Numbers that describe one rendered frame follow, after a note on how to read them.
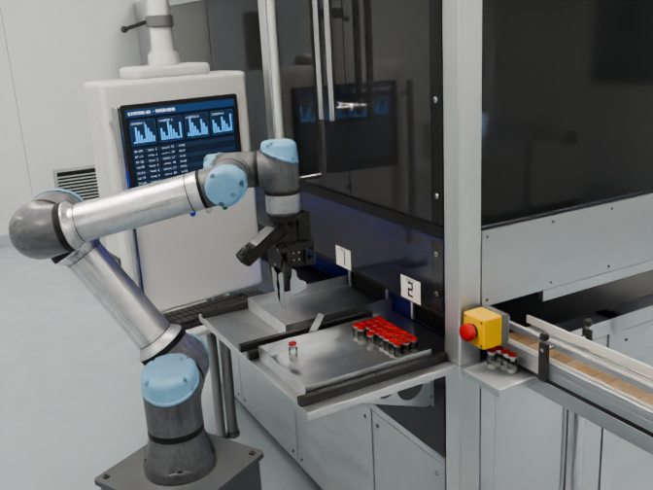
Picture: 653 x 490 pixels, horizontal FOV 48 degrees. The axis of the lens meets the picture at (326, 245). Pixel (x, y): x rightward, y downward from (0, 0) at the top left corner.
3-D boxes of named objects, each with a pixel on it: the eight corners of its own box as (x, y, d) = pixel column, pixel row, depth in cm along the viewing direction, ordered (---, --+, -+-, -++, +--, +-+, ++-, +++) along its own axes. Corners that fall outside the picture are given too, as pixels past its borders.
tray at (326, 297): (346, 285, 232) (346, 274, 231) (392, 309, 210) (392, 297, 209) (248, 308, 216) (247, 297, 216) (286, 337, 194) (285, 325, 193)
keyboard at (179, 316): (256, 292, 252) (255, 285, 251) (277, 302, 241) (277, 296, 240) (147, 323, 230) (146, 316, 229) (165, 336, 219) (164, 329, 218)
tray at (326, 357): (373, 328, 198) (373, 315, 197) (430, 362, 176) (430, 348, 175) (258, 359, 182) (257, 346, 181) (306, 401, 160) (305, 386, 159)
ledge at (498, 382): (506, 361, 178) (506, 354, 178) (545, 380, 167) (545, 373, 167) (461, 375, 172) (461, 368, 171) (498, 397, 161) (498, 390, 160)
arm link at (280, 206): (273, 198, 148) (257, 192, 155) (275, 220, 149) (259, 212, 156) (306, 192, 151) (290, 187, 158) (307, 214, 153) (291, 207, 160)
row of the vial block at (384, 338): (365, 335, 192) (365, 320, 191) (404, 360, 177) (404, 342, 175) (359, 337, 191) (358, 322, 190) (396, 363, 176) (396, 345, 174)
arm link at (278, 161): (257, 139, 154) (297, 136, 154) (260, 190, 157) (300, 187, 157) (255, 144, 146) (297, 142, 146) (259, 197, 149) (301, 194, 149)
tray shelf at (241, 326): (339, 286, 237) (338, 281, 236) (481, 364, 177) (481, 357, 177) (198, 320, 215) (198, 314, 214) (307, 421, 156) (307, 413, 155)
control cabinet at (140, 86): (239, 272, 276) (219, 59, 254) (265, 284, 261) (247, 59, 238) (110, 306, 248) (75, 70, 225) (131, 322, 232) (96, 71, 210)
